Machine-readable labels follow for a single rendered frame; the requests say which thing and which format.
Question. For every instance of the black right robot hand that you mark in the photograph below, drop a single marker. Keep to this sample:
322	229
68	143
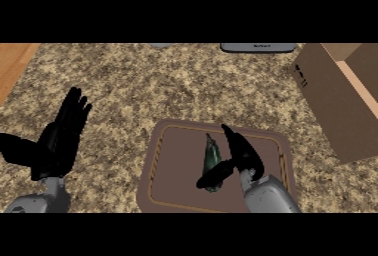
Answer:
242	153

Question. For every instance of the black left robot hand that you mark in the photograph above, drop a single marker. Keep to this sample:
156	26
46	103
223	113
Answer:
56	143

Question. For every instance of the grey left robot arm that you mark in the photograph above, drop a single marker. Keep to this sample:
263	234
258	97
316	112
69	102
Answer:
41	198

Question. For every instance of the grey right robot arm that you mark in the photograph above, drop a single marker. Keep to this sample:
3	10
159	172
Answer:
266	193

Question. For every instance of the dark green eggplant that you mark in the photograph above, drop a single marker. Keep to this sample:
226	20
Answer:
212	158

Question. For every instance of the brown tray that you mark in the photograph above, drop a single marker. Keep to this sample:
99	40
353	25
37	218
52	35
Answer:
177	170

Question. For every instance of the brown cardboard box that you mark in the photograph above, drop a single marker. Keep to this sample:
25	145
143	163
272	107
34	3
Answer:
339	100

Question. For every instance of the wooden board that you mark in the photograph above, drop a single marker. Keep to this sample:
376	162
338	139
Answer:
12	65

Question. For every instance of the grey flat appliance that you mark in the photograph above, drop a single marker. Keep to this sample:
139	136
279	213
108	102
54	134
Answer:
258	47

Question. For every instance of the small grey object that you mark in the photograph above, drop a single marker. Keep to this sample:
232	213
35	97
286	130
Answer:
161	44

